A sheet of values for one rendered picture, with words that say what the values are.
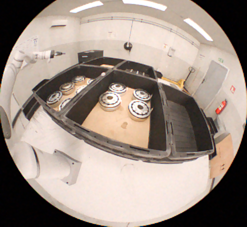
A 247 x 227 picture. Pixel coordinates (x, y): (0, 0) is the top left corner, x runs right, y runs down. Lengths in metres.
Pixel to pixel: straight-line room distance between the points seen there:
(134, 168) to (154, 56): 3.67
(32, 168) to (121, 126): 0.30
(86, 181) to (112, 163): 0.16
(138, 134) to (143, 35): 3.59
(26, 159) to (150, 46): 3.76
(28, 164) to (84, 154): 0.28
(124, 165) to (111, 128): 0.20
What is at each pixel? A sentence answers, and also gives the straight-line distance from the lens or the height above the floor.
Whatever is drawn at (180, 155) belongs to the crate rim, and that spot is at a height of 0.93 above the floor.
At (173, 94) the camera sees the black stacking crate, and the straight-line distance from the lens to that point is 0.53.
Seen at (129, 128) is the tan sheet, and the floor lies 0.83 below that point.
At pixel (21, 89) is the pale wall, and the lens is 3.14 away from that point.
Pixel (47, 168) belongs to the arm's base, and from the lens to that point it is 0.24.
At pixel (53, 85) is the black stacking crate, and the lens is 0.52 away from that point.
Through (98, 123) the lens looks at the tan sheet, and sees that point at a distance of 0.29.
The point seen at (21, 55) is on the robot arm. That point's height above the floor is 1.16.
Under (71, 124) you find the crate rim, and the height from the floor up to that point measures 0.93.
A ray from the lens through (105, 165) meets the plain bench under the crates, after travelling 0.38.
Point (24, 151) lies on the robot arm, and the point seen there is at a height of 0.97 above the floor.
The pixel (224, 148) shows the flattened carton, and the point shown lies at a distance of 2.78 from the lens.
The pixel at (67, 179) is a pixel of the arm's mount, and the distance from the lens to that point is 0.38.
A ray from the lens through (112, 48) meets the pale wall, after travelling 3.78.
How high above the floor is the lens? 1.08
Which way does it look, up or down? 45 degrees down
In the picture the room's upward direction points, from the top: 11 degrees clockwise
